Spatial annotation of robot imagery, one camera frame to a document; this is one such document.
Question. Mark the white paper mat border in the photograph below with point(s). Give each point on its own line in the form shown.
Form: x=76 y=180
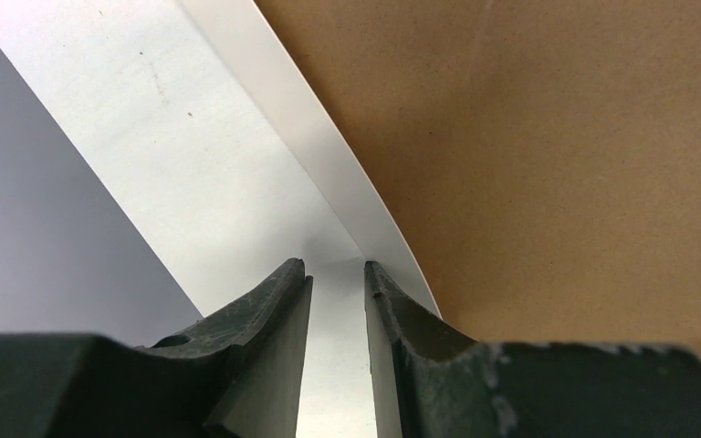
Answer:
x=206 y=134

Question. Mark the white brown backing board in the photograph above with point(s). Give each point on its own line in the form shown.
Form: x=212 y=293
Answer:
x=542 y=158

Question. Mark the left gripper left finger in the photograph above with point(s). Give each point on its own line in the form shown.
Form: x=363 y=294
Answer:
x=235 y=373

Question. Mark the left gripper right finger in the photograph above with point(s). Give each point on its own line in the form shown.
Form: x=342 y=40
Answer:
x=430 y=380

